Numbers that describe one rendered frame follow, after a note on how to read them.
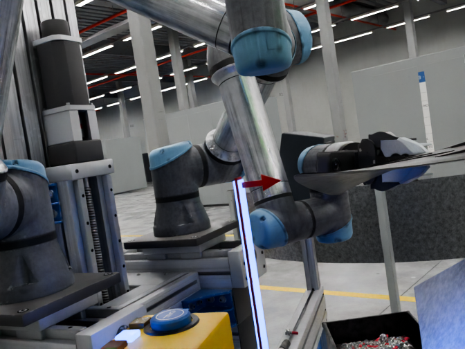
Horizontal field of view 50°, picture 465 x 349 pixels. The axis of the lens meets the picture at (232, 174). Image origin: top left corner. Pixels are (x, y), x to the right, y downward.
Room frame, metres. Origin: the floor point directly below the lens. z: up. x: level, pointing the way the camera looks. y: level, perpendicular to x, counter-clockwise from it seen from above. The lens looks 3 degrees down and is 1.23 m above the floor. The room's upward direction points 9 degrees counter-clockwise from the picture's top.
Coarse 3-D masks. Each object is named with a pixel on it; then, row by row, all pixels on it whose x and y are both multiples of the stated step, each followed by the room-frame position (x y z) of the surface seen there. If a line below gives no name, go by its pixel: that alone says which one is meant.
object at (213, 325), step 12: (216, 312) 0.50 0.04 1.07; (192, 324) 0.47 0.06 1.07; (204, 324) 0.47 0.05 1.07; (216, 324) 0.47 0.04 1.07; (228, 324) 0.49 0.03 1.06; (144, 336) 0.46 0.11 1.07; (156, 336) 0.46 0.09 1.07; (168, 336) 0.45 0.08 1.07; (180, 336) 0.45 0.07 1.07; (192, 336) 0.45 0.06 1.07; (204, 336) 0.44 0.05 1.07; (216, 336) 0.46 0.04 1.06; (228, 336) 0.49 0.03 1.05; (132, 348) 0.44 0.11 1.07; (144, 348) 0.43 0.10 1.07; (156, 348) 0.43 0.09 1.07; (168, 348) 0.42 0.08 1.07; (180, 348) 0.42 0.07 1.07; (192, 348) 0.42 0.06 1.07; (204, 348) 0.43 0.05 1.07; (216, 348) 0.45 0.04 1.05; (228, 348) 0.48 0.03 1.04
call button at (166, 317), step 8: (160, 312) 0.50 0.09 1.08; (168, 312) 0.49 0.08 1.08; (176, 312) 0.49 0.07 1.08; (184, 312) 0.48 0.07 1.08; (152, 320) 0.48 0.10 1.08; (160, 320) 0.47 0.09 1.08; (168, 320) 0.47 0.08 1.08; (176, 320) 0.47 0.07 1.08; (184, 320) 0.47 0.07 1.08; (152, 328) 0.47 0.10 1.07; (160, 328) 0.47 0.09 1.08; (168, 328) 0.46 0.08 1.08; (176, 328) 0.47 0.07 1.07
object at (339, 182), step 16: (464, 144) 0.65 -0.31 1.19; (400, 160) 0.64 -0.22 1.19; (416, 160) 0.61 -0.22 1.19; (432, 160) 0.59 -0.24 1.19; (448, 160) 0.58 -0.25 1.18; (304, 176) 0.60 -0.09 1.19; (320, 176) 0.60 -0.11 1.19; (336, 176) 0.64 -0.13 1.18; (352, 176) 0.69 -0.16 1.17; (368, 176) 0.73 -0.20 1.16; (320, 192) 0.77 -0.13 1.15; (336, 192) 0.78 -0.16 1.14
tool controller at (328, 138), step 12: (288, 132) 1.30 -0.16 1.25; (300, 132) 1.40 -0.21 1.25; (312, 132) 1.50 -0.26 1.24; (288, 144) 1.27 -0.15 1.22; (300, 144) 1.26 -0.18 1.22; (312, 144) 1.25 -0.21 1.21; (288, 156) 1.27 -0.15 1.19; (288, 168) 1.27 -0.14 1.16; (288, 180) 1.28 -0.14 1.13; (300, 192) 1.27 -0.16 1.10
